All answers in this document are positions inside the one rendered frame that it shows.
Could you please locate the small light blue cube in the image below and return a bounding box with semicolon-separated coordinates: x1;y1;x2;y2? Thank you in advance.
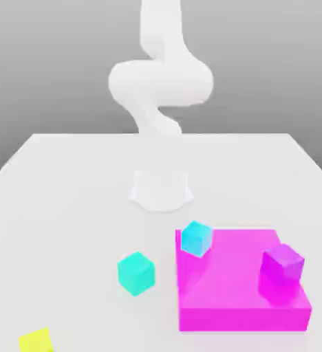
181;220;213;259

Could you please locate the small turquoise cube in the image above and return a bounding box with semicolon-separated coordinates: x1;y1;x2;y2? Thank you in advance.
117;250;156;298

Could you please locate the small purple cube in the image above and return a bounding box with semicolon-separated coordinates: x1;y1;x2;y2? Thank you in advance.
258;243;305;307

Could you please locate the small yellow cube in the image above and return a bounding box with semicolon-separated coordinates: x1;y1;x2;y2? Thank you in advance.
18;327;54;352

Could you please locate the large magenta box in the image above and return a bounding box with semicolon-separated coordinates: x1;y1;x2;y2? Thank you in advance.
175;228;313;333

